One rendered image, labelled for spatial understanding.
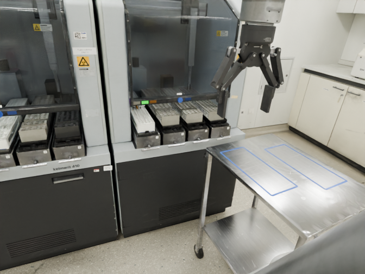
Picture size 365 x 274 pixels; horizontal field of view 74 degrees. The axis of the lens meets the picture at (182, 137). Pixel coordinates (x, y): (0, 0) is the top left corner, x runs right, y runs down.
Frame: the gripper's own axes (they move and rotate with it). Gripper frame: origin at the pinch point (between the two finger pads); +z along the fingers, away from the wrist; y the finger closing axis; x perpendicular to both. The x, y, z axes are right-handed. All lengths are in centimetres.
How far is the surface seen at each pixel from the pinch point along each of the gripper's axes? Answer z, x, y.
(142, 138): 40, 66, -13
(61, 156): 44, 66, -54
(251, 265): 92, 10, 30
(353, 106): 57, 107, 219
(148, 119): 34, 76, -8
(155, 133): 39, 67, -6
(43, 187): 61, 66, -65
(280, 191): 38.0, 4.5, 27.2
